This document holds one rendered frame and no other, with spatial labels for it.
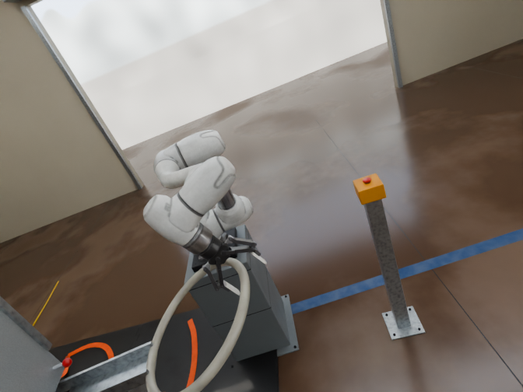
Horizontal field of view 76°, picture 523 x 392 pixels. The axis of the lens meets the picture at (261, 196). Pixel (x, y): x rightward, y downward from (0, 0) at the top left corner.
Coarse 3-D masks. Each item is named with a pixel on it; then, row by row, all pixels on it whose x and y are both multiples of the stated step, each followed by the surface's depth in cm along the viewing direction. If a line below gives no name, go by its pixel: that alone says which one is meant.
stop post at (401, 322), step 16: (368, 176) 164; (368, 192) 156; (384, 192) 156; (368, 208) 163; (384, 224) 167; (384, 240) 173; (384, 256) 178; (384, 272) 184; (400, 288) 190; (400, 304) 196; (384, 320) 215; (400, 320) 204; (416, 320) 207; (400, 336) 203
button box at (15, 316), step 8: (0, 296) 108; (0, 304) 107; (8, 304) 110; (8, 312) 109; (16, 312) 112; (16, 320) 111; (24, 320) 113; (24, 328) 113; (32, 328) 115; (32, 336) 115; (40, 336) 117; (40, 344) 117; (48, 344) 119
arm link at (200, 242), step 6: (198, 228) 99; (204, 228) 101; (198, 234) 98; (204, 234) 99; (210, 234) 101; (192, 240) 97; (198, 240) 98; (204, 240) 99; (210, 240) 100; (186, 246) 98; (192, 246) 98; (198, 246) 99; (204, 246) 99; (192, 252) 100; (198, 252) 100
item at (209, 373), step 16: (240, 272) 107; (240, 288) 101; (176, 304) 129; (240, 304) 96; (160, 320) 126; (240, 320) 93; (160, 336) 122; (224, 352) 89; (208, 368) 89; (192, 384) 89
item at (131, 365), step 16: (128, 352) 118; (144, 352) 119; (96, 368) 119; (112, 368) 120; (128, 368) 118; (144, 368) 115; (64, 384) 120; (80, 384) 121; (96, 384) 118; (112, 384) 109; (128, 384) 109
